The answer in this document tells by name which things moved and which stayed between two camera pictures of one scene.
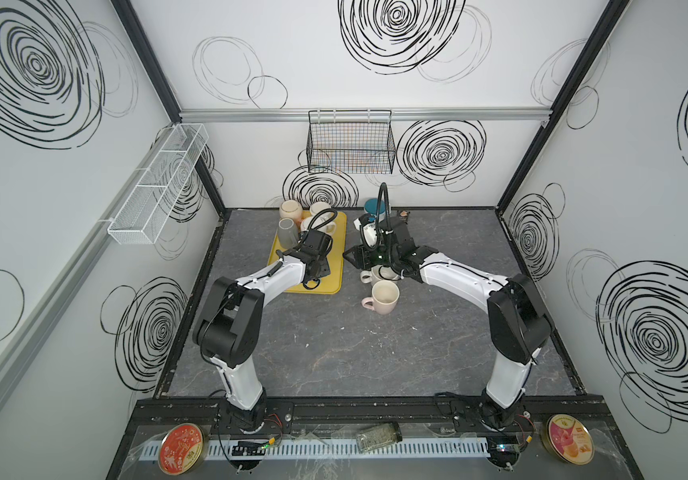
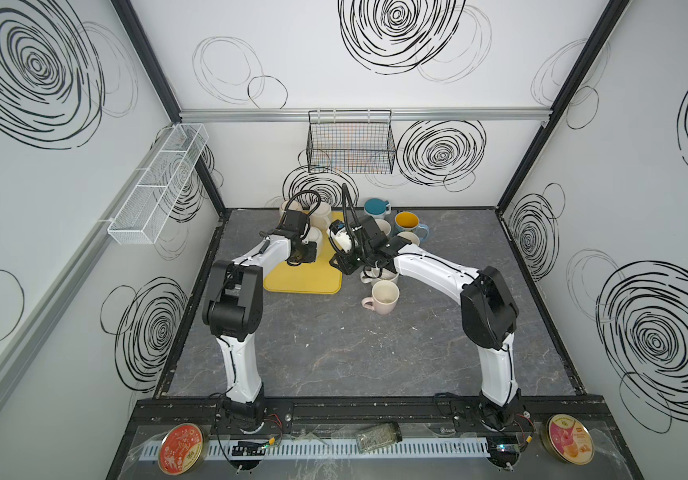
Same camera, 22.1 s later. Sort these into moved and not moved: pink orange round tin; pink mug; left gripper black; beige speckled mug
Moved: left gripper black
Not moved: pink mug; beige speckled mug; pink orange round tin
